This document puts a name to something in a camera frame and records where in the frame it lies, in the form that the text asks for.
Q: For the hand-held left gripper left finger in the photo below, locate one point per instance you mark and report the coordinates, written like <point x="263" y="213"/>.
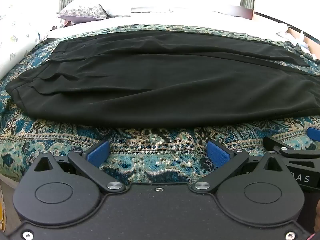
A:
<point x="98" y="153"/>

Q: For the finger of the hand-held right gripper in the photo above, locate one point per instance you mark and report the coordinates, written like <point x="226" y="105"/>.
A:
<point x="314" y="134"/>
<point x="300" y="153"/>

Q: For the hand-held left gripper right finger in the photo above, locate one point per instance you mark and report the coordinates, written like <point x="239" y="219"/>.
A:
<point x="218" y="153"/>

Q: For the black pants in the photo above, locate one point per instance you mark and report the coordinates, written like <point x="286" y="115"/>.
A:
<point x="162" y="80"/>

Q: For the teal patterned blanket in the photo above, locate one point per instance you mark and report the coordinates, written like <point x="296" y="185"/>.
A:
<point x="155" y="140"/>

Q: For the white crumpled cloth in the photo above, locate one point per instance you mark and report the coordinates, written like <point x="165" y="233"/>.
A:
<point x="287" y="34"/>

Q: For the wooden headboard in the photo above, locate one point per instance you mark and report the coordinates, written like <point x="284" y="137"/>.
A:
<point x="280" y="21"/>

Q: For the white bed sheet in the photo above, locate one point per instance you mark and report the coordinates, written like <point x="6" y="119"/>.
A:
<point x="200" y="21"/>

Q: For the white floral quilt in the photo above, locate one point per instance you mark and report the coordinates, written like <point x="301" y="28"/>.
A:
<point x="17" y="42"/>

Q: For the floral pillow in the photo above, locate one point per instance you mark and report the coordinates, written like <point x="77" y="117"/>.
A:
<point x="82" y="11"/>

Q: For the brown bed side board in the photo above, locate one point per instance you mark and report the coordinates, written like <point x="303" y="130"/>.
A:
<point x="235" y="11"/>

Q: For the white pillow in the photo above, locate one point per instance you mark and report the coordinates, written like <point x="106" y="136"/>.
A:
<point x="117" y="10"/>

